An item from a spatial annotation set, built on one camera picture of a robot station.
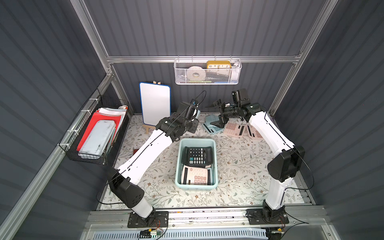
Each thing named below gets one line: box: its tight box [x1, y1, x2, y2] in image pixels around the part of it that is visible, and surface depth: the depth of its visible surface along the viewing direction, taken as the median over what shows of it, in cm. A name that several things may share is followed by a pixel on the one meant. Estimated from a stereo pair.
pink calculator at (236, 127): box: [223, 117, 247, 137], surface depth 110 cm
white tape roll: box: [186, 66, 206, 81], surface depth 86 cm
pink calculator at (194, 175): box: [181, 164, 211, 185], surface depth 83 cm
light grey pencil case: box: [78, 120, 116, 157], surface depth 68 cm
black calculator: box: [182, 146, 213, 168], surface depth 88 cm
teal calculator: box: [203, 123, 225, 135], surface depth 110 cm
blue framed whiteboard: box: [139, 82, 171, 126], surface depth 93 cm
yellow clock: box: [206, 60, 232, 69], surface depth 90 cm
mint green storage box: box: [175, 138, 218, 191], surface depth 84 cm
